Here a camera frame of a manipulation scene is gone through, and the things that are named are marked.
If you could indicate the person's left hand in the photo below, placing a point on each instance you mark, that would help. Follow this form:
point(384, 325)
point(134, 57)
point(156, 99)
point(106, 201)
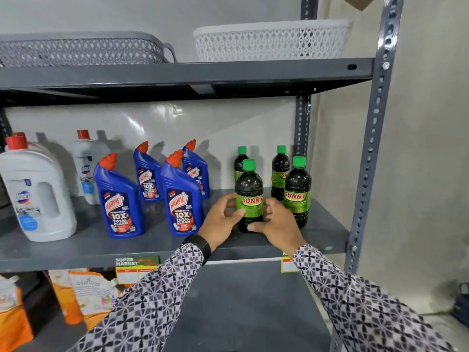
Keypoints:
point(216, 225)

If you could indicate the grey mesh basket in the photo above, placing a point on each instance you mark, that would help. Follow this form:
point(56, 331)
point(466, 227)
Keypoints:
point(80, 51)

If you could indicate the grey metal shelving rack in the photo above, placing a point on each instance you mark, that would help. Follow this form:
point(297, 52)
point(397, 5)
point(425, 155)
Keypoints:
point(183, 75)

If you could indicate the blue toilet cleaner bottle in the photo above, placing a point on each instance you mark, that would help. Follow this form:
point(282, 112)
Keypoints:
point(181, 201)
point(198, 172)
point(119, 205)
point(148, 179)

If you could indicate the dark bag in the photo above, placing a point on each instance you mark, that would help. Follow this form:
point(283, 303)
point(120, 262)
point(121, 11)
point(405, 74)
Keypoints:
point(461, 307)

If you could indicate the person's left thumb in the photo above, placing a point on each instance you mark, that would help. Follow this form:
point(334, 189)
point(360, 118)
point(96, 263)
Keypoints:
point(234, 220)

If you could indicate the small white bottle red cap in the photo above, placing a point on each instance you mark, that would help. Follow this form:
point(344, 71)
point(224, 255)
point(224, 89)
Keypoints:
point(86, 161)

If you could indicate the brown cardboard box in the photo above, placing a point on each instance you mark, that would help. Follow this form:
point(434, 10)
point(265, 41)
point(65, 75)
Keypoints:
point(359, 1)

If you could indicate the orange and white packet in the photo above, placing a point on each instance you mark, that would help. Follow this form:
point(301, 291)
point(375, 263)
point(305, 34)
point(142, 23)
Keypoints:
point(13, 318)
point(95, 296)
point(64, 296)

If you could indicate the person's left forearm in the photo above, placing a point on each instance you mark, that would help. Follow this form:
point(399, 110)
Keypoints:
point(146, 307)

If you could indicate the person's right hand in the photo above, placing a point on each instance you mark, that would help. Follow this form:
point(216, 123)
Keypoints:
point(284, 230)

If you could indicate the large white jug red cap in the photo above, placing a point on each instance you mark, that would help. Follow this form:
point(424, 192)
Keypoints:
point(35, 194)

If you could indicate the person's right forearm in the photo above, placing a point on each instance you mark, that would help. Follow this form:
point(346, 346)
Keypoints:
point(362, 311)

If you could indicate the green and yellow shelf label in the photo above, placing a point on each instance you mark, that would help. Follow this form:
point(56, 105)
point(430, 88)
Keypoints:
point(135, 269)

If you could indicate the dark bottle with green cap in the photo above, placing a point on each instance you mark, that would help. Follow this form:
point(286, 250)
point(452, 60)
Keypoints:
point(297, 194)
point(240, 163)
point(280, 172)
point(250, 190)

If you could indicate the black wristwatch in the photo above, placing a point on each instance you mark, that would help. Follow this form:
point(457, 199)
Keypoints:
point(198, 243)

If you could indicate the person's right thumb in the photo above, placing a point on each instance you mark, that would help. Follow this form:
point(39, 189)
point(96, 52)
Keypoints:
point(258, 227)

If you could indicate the small yellow shelf label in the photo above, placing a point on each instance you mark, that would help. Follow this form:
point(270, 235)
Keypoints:
point(287, 265)

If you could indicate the white plastic lattice basket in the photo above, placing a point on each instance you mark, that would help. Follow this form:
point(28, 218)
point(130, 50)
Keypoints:
point(271, 42)

